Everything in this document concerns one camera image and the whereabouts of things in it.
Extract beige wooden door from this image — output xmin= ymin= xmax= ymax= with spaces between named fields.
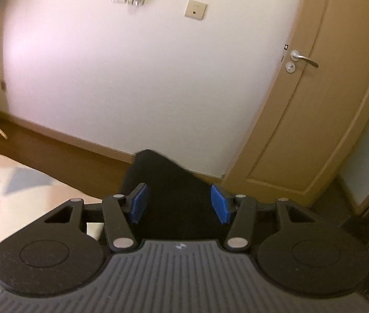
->
xmin=223 ymin=0 xmax=369 ymax=208

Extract patchwork checkered quilt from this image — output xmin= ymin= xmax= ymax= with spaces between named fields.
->
xmin=0 ymin=142 xmax=108 ymax=300

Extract beige wall plate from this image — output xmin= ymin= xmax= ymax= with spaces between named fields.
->
xmin=184 ymin=0 xmax=208 ymax=21

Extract wooden baseboard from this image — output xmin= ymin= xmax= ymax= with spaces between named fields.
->
xmin=0 ymin=109 xmax=228 ymax=180

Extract metal door handle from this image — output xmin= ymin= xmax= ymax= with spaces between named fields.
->
xmin=290 ymin=50 xmax=319 ymax=69

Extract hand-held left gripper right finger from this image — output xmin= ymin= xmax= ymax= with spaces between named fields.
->
xmin=211 ymin=184 xmax=317 ymax=252

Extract black pants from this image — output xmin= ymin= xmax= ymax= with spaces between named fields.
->
xmin=119 ymin=149 xmax=237 ymax=240

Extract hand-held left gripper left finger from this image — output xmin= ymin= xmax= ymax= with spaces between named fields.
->
xmin=45 ymin=183 xmax=148 ymax=254

